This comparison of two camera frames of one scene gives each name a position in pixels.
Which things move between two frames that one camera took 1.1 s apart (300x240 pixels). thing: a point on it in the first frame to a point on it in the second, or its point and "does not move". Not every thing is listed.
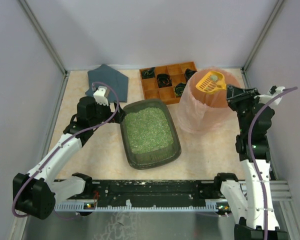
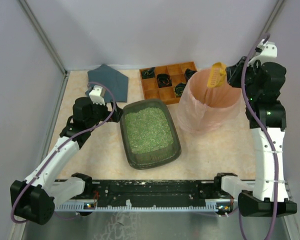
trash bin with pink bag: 206,113 does not move
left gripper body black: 114,110 does not move
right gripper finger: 234,93 to 234,74
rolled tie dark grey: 189,73 does not move
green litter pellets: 148,129 does not move
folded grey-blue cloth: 104,73 does not move
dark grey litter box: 151,132 does not move
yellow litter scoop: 211,82 to 217,75
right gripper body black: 242,95 to 233,75
